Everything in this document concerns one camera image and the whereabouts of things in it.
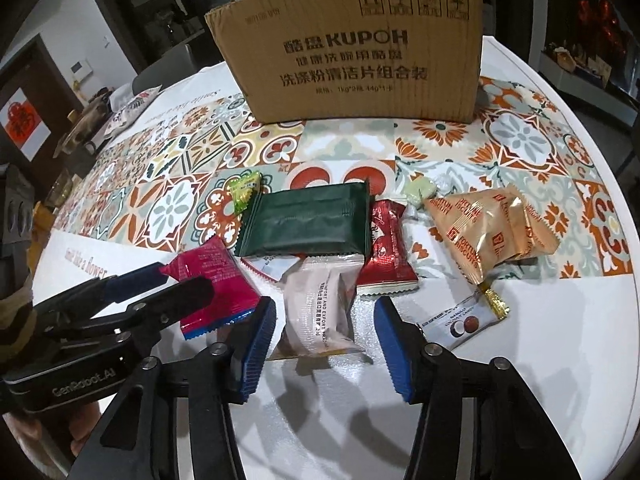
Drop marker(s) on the red foil balloons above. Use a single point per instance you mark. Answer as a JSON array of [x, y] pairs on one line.
[[602, 20]]

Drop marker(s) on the dark green snack packet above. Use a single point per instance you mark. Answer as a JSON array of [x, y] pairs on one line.
[[305, 222]]

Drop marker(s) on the green and yellow candy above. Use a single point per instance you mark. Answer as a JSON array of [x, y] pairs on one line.
[[242, 195]]

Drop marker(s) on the orange translucent snack bag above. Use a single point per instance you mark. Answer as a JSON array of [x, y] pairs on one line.
[[465, 240]]

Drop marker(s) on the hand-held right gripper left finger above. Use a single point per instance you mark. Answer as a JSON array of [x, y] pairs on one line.
[[252, 355]]

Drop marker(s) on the red snack packet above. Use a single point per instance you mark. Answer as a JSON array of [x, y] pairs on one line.
[[387, 245]]

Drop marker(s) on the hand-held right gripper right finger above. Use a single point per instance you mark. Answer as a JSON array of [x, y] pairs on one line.
[[395, 355]]

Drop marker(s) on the beige biscuit packet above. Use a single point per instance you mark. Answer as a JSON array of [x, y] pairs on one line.
[[527, 227]]

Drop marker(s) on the person's left hand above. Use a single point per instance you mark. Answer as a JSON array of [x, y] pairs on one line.
[[60, 435]]

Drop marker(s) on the gold wrapped candy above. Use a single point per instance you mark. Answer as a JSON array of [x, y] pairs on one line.
[[495, 302]]

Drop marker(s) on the dark glass door cabinet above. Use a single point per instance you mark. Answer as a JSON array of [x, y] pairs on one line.
[[150, 0]]

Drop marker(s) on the light green candy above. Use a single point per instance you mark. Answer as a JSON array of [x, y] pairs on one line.
[[422, 190]]

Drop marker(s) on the grey chair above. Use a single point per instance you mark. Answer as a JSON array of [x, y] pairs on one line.
[[167, 67]]

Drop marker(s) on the white low cabinet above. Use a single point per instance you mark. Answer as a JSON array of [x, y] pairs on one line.
[[575, 67]]

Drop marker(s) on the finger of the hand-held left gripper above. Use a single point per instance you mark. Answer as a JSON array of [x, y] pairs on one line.
[[137, 282], [175, 297]]

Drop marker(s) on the brass pot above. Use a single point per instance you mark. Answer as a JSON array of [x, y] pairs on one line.
[[87, 120]]

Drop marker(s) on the printed paper bag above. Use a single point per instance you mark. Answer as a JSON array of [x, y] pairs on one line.
[[132, 107]]

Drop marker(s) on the white coconut candy packet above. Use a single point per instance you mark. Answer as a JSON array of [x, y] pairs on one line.
[[460, 322]]

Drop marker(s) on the patterned tile-print tablecloth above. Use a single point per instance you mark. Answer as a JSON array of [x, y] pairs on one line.
[[350, 155]]

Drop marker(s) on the white red-edged snack packet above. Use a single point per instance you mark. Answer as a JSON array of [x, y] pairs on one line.
[[267, 267]]

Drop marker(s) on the white paper with red decoration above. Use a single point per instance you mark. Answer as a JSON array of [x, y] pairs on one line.
[[27, 120]]

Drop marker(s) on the white wall panel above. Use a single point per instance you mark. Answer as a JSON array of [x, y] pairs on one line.
[[82, 70]]

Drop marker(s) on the dark wooden door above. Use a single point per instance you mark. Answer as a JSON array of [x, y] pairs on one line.
[[30, 75]]

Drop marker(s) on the brown cardboard box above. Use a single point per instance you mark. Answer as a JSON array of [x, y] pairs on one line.
[[350, 45]]

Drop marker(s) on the pale pink snack packet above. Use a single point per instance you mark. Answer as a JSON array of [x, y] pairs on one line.
[[320, 305]]

